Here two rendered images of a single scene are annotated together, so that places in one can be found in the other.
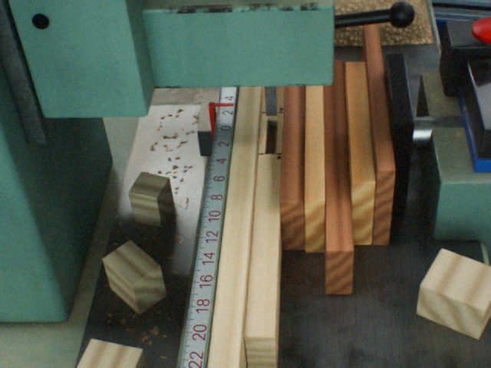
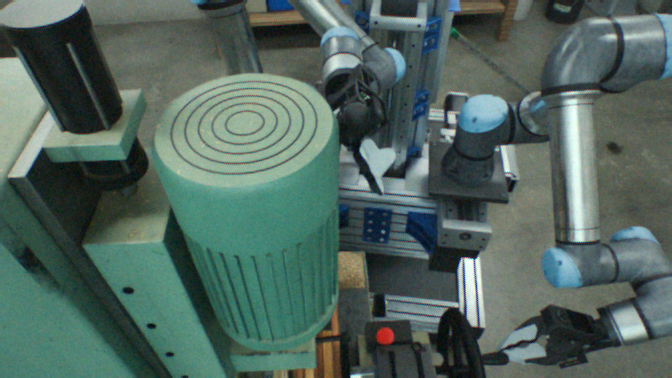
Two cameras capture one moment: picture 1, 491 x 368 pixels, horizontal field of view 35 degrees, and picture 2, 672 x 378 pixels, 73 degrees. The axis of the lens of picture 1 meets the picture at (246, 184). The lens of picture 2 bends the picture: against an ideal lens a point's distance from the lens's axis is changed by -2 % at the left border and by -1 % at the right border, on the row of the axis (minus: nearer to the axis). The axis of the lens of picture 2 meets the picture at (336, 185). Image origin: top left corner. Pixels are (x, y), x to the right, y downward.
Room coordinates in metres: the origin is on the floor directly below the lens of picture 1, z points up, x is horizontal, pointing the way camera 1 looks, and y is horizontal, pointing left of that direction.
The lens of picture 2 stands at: (0.16, -0.05, 1.78)
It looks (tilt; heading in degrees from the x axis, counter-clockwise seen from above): 47 degrees down; 350
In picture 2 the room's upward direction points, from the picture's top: straight up
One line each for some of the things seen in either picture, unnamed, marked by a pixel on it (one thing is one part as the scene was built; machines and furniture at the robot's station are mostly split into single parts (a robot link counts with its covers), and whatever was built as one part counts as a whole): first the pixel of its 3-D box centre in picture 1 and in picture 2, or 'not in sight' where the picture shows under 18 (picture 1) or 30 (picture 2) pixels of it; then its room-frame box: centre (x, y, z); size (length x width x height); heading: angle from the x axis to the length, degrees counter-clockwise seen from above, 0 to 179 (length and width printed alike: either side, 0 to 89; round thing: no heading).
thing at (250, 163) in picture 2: not in sight; (263, 225); (0.51, -0.03, 1.35); 0.18 x 0.18 x 0.31
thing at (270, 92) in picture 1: (270, 88); not in sight; (0.51, -0.03, 0.97); 0.01 x 0.01 x 0.05; 83
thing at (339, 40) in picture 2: not in sight; (341, 57); (0.91, -0.19, 1.31); 0.11 x 0.08 x 0.09; 173
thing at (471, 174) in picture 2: not in sight; (470, 156); (1.05, -0.60, 0.87); 0.15 x 0.15 x 0.10
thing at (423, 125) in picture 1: (433, 132); (361, 373); (0.47, -0.15, 0.95); 0.09 x 0.07 x 0.09; 173
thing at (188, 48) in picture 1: (241, 31); (274, 343); (0.51, -0.01, 1.03); 0.14 x 0.07 x 0.09; 83
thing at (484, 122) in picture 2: not in sight; (482, 124); (1.05, -0.61, 0.98); 0.13 x 0.12 x 0.14; 86
